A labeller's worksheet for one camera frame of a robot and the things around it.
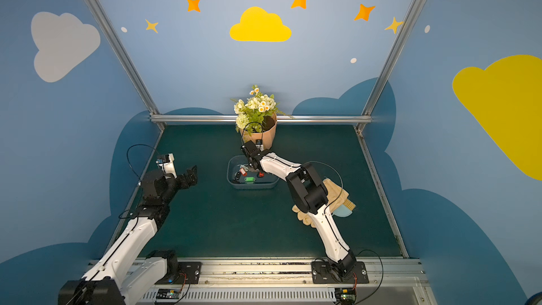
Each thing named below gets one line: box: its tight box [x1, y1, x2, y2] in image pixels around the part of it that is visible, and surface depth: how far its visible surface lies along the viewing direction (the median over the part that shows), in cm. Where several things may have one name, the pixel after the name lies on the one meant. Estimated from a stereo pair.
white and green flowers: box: [230, 84, 294, 137], surface depth 90 cm
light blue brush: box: [331, 199, 357, 218], surface depth 92 cm
